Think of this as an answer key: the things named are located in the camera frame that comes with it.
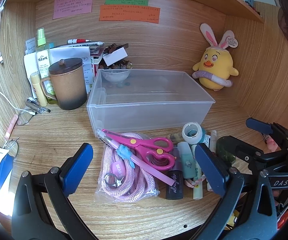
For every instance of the white card box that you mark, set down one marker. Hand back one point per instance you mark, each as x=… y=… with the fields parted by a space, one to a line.
x=115 y=56

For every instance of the pink pen blue charm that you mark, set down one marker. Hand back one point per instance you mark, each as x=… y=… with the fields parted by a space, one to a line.
x=133 y=158

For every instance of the bowl of glass beads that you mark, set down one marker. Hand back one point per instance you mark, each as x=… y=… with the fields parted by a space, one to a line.
x=117 y=72

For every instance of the stack of books papers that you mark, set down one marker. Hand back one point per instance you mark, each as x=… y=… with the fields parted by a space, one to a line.
x=85 y=51

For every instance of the brown lidded ceramic mug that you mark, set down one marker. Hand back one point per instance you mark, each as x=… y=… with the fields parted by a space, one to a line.
x=68 y=83

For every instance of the clear plastic storage box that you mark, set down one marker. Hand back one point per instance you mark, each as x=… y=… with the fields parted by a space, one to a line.
x=146 y=100

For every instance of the dark green medicine bottle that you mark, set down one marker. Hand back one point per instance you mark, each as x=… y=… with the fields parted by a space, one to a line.
x=221 y=152

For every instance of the pink pen on desk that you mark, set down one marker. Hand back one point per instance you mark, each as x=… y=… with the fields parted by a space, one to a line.
x=11 y=127

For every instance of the red white marker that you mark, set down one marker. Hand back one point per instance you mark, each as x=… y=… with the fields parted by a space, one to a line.
x=76 y=41

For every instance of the yellow tube beside mug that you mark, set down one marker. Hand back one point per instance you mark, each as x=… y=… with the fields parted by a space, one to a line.
x=35 y=80

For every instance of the green sticky note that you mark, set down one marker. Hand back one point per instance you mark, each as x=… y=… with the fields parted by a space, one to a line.
x=127 y=2

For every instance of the white tape roll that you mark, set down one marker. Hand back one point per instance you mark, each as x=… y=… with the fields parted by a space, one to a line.
x=192 y=133

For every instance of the mint green eraser stick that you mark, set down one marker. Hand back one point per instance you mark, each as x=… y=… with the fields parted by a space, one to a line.
x=187 y=160

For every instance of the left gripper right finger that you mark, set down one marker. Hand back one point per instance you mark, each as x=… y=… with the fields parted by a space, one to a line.
x=257 y=220

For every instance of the black purple cosmetic tube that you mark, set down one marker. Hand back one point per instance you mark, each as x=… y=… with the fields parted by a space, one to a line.
x=176 y=191

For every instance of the green spray bottle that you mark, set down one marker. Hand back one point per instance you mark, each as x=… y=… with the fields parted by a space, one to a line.
x=43 y=61

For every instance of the orange sticky note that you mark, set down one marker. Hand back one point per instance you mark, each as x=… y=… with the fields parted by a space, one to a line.
x=121 y=12

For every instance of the pink scissors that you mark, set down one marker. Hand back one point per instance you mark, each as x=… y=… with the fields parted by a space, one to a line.
x=155 y=152

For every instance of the yellow chick plush toy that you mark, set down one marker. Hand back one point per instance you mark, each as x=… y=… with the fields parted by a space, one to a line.
x=216 y=64

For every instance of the pink sticky note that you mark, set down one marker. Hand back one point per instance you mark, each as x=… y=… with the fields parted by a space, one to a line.
x=66 y=8

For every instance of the pale yellow lip balm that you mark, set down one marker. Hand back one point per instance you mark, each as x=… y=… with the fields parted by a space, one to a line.
x=198 y=183

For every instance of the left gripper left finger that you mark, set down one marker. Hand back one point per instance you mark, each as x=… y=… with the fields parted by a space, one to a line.
x=31 y=218

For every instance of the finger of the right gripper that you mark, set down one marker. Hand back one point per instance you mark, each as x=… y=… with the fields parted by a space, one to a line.
x=274 y=130
x=244 y=151

